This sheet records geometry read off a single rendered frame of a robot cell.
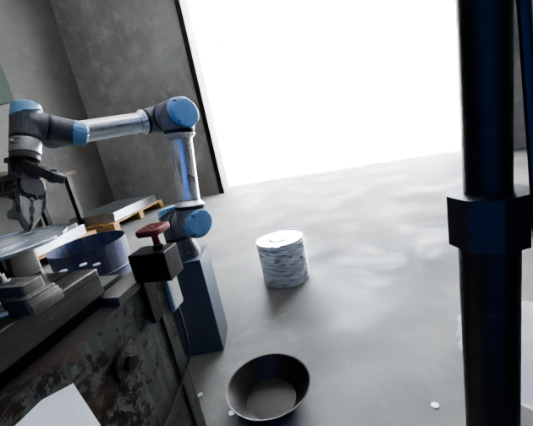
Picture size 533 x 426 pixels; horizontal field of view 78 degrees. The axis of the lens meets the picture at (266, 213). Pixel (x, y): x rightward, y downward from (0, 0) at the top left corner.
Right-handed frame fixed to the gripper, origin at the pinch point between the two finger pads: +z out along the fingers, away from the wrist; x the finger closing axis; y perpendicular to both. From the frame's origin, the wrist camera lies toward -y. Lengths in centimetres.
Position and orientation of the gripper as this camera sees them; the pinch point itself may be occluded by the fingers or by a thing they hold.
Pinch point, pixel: (30, 226)
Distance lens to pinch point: 106.4
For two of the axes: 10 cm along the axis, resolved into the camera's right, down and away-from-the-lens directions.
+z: 1.0, 9.8, -1.7
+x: -2.4, -1.4, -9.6
